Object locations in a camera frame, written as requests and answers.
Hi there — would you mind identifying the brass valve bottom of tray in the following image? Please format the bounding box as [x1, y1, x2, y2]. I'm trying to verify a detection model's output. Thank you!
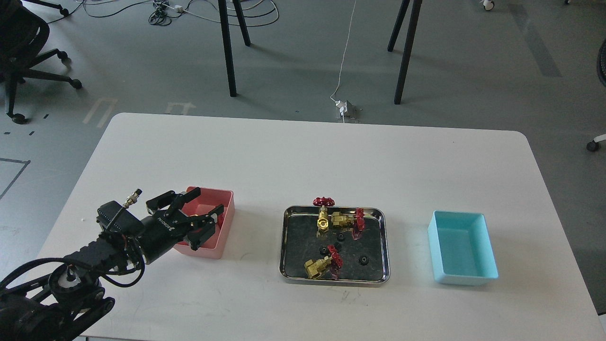
[304, 244, 343, 280]

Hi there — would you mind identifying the stainless steel tray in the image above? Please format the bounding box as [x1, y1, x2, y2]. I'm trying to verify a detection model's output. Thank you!
[279, 206, 390, 287]

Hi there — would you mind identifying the white caster top right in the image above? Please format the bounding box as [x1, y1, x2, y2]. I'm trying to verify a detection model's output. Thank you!
[481, 0, 494, 11]

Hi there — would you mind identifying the black table leg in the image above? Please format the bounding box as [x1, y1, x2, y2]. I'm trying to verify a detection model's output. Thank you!
[393, 0, 422, 105]
[218, 0, 237, 97]
[232, 0, 251, 47]
[387, 0, 410, 52]

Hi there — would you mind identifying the light blue plastic box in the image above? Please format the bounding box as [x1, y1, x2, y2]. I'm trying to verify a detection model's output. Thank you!
[428, 211, 499, 286]

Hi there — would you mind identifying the white power adapter on floor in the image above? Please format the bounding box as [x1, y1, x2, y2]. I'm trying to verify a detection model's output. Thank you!
[335, 100, 360, 123]

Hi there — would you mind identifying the upright brass valve red handle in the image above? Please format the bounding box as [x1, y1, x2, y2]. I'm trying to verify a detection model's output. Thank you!
[312, 197, 335, 235]

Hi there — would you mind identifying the brass valve lying top right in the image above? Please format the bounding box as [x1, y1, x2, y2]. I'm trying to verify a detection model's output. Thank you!
[330, 207, 365, 233]

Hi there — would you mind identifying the office chair caster right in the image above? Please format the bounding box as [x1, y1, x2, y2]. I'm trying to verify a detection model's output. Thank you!
[585, 134, 606, 153]

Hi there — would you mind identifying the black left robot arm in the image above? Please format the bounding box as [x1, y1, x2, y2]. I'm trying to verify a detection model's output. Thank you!
[0, 187, 225, 341]

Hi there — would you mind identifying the black table leg left front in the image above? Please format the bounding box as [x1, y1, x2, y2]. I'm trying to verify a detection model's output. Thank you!
[218, 0, 237, 97]

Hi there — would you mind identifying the white floor cable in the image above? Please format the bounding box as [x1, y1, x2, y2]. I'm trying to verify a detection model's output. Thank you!
[330, 0, 357, 102]

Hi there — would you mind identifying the black table leg right rear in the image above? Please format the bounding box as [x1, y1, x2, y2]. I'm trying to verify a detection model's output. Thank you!
[387, 0, 410, 52]

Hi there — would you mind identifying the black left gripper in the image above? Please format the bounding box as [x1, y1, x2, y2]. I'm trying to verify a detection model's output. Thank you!
[136, 187, 224, 265]

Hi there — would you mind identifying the bundle of floor cables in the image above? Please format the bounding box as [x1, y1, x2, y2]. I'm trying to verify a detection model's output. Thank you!
[71, 0, 280, 27]

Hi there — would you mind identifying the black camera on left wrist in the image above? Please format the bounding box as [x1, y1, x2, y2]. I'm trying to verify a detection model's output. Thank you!
[97, 188, 143, 236]

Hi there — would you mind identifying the black office chair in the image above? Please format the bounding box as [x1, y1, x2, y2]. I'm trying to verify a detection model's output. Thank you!
[0, 0, 82, 125]

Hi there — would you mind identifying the black table leg left rear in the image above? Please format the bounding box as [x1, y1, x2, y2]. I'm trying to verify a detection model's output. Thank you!
[232, 0, 251, 47]

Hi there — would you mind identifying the pink plastic box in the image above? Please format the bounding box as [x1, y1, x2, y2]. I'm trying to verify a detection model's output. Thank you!
[173, 188, 235, 259]

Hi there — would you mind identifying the black table leg right front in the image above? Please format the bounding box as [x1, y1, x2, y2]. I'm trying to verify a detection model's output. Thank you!
[393, 0, 422, 105]

